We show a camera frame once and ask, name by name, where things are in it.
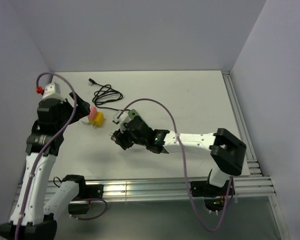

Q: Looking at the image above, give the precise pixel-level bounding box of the pink plug adapter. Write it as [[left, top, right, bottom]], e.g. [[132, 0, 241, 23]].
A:
[[87, 106, 98, 122]]

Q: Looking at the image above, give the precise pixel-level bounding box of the yellow plug adapter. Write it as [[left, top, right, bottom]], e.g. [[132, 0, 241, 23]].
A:
[[89, 112, 105, 127]]

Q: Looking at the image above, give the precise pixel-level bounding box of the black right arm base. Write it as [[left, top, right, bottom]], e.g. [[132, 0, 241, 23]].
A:
[[190, 180, 229, 198]]

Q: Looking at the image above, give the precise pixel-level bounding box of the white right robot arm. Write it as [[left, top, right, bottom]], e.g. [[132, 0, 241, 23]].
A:
[[111, 115, 247, 195]]

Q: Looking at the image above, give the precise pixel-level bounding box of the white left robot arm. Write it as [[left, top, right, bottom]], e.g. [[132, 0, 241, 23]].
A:
[[0, 92, 90, 240]]

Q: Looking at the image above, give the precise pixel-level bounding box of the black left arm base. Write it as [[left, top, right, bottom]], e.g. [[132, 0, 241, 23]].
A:
[[68, 184, 104, 216]]

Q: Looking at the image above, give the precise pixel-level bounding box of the green power strip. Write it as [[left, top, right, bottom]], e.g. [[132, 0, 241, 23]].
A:
[[128, 109, 140, 120]]

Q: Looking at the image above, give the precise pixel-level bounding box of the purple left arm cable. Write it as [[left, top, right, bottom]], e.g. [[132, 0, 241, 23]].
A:
[[14, 72, 108, 240]]

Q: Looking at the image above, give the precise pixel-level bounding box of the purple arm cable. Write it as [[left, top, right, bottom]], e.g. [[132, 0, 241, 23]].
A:
[[14, 72, 108, 240], [122, 98, 235, 233]]

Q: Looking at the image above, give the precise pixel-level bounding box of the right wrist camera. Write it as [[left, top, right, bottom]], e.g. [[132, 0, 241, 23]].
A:
[[112, 111, 131, 125]]

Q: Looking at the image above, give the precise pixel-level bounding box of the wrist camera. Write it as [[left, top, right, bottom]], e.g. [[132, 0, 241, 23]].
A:
[[36, 82, 64, 101], [112, 111, 131, 125]]

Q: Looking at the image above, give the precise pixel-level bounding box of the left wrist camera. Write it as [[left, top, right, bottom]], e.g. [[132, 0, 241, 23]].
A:
[[36, 82, 64, 101]]

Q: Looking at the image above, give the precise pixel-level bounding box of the black power strip cable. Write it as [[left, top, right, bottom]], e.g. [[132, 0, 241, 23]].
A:
[[88, 78, 131, 113]]

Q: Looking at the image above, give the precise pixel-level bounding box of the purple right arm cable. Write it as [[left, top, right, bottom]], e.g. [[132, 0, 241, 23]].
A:
[[122, 98, 235, 233]]

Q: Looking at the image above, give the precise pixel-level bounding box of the aluminium rail frame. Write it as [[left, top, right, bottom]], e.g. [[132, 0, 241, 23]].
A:
[[2, 69, 291, 240]]

